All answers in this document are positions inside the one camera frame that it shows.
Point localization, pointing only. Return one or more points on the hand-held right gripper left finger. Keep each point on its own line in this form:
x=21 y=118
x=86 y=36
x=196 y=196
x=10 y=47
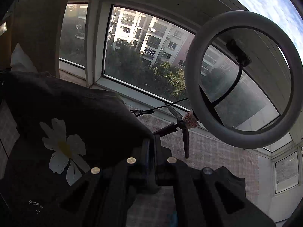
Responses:
x=139 y=170

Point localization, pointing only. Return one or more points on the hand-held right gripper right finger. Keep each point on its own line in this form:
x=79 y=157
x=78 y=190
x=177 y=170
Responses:
x=163 y=167

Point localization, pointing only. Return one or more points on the dark grey daisy print T-shirt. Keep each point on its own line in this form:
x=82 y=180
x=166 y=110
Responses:
x=82 y=113

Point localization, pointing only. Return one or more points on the black tripod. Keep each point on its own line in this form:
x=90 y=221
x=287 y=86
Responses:
x=185 y=144

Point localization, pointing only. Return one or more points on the black gooseneck phone clamp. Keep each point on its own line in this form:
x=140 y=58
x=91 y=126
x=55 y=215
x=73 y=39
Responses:
x=236 y=50

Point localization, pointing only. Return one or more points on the white garment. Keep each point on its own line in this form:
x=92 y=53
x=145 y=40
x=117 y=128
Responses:
x=21 y=60

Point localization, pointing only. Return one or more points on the light plywood board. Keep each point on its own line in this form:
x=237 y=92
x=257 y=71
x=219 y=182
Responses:
x=35 y=28

